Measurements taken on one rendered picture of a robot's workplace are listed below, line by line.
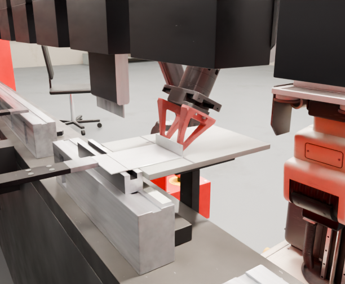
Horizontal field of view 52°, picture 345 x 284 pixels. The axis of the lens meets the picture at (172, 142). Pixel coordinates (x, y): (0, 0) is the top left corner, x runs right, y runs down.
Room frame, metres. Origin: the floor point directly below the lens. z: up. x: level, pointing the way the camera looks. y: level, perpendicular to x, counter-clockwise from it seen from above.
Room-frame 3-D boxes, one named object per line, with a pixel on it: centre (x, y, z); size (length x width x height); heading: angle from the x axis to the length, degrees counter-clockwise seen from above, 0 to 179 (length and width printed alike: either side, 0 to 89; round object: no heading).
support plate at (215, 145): (0.63, -0.02, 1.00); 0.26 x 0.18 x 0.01; 124
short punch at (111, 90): (0.55, 0.10, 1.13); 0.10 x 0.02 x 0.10; 34
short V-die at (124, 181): (0.57, 0.11, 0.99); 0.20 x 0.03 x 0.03; 34
